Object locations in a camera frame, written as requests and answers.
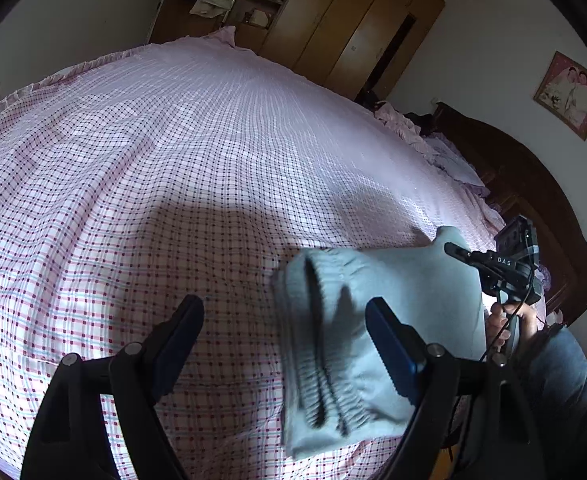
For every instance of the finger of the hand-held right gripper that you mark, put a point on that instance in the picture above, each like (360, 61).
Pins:
(466, 257)

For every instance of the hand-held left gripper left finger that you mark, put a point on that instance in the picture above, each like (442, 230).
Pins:
(173, 355)

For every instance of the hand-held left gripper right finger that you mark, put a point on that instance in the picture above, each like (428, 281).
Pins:
(393, 355)

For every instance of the light blue pants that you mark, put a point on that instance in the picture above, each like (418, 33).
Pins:
(423, 290)

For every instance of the person's right forearm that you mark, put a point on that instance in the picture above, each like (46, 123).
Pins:
(558, 375)

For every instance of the person's right hand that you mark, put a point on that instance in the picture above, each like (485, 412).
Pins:
(496, 327)

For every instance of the lilac pillow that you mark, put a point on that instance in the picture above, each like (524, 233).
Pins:
(453, 160)

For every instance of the dark wooden headboard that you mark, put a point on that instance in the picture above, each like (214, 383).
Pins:
(538, 170)

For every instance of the dark garment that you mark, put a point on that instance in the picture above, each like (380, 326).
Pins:
(421, 119)

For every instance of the crumpled pink cloth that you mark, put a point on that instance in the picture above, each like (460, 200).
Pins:
(398, 120)

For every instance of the pink checkered bed sheet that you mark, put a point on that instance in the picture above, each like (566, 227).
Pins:
(173, 135)

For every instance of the wooden wardrobe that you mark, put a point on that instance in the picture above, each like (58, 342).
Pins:
(323, 20)

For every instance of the small pale box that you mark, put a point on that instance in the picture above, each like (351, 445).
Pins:
(258, 18)

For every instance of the framed wall picture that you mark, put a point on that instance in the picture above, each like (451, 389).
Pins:
(571, 92)

